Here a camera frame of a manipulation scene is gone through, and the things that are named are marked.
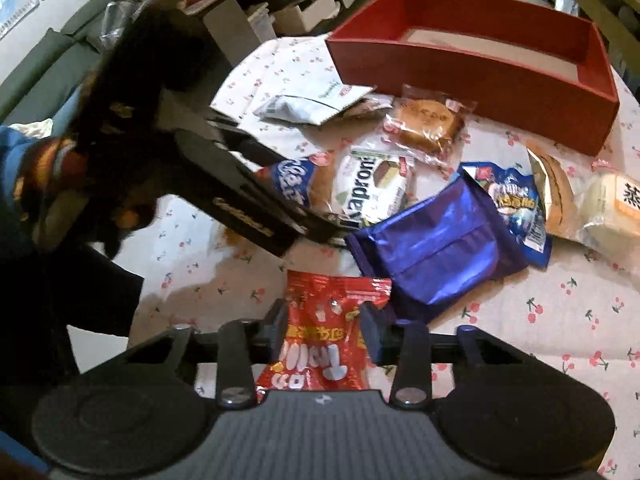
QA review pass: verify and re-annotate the steamed cake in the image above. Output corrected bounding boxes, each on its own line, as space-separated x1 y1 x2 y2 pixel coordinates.
526 142 639 275

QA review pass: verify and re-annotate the orange blue tofu snack bag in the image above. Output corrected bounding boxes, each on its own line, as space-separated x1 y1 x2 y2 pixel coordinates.
255 152 336 212

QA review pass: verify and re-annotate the white storage box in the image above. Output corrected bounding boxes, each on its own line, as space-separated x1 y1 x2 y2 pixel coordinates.
272 0 341 36

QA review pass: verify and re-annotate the Kaprons wafer packet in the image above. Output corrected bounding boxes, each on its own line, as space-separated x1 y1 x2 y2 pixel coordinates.
330 146 416 230

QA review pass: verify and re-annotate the shiny blue foil packet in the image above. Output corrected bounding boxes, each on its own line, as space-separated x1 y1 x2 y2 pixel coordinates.
346 174 528 323

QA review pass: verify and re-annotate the round pastry in red wrapper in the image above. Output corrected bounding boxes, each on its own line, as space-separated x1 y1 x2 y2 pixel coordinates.
382 84 477 167

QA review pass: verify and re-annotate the red cardboard box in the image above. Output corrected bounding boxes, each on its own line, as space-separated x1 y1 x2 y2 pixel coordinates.
328 0 620 155

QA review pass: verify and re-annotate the small blue candy bag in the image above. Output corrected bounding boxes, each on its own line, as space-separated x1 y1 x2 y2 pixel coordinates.
459 162 552 269

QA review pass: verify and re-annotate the red snack bag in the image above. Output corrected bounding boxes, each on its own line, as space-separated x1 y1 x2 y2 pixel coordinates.
257 270 392 396

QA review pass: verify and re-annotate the left hand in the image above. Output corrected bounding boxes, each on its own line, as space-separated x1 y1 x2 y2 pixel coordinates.
12 138 165 259

